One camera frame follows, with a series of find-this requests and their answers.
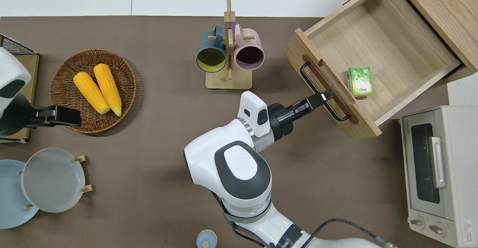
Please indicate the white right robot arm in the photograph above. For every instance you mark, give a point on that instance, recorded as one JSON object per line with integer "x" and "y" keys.
{"x": 239, "y": 173}

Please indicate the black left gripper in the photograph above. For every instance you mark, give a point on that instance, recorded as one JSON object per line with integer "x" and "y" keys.
{"x": 36, "y": 121}

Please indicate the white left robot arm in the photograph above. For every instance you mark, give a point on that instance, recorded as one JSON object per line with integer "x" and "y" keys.
{"x": 13, "y": 91}

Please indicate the wooden plate rack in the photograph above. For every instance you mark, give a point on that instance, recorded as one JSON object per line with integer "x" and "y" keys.
{"x": 86, "y": 189}

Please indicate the brown table mat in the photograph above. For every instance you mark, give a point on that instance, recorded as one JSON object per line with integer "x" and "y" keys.
{"x": 168, "y": 128}

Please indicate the light blue plate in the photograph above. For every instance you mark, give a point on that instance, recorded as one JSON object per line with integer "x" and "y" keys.
{"x": 9, "y": 199}

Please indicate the blue dome button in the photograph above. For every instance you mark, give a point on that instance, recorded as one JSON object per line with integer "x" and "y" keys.
{"x": 206, "y": 239}

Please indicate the light wooden cabinet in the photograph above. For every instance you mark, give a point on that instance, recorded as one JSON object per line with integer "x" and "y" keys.
{"x": 448, "y": 12}

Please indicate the brown wicker basket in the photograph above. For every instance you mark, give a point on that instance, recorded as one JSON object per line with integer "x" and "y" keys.
{"x": 67, "y": 76}

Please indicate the dark blue mug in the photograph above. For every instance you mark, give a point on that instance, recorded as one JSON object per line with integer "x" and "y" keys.
{"x": 211, "y": 46}

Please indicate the yellow corn cob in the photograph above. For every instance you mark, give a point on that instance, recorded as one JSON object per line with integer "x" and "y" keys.
{"x": 91, "y": 93}
{"x": 108, "y": 89}

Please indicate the wooden mug tree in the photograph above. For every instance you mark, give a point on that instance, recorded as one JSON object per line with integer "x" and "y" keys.
{"x": 228, "y": 80}

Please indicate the gray plate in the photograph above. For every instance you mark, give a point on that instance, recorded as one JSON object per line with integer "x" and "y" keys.
{"x": 52, "y": 180}

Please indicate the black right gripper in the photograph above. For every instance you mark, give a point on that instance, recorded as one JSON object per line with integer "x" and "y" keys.
{"x": 282, "y": 121}

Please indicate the green tissue pack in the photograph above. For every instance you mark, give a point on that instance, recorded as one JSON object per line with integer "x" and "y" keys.
{"x": 360, "y": 81}

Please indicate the pink mug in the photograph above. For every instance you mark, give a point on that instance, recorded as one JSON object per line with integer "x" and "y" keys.
{"x": 249, "y": 46}

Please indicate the white toaster oven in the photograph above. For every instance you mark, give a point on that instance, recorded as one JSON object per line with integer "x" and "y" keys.
{"x": 459, "y": 173}

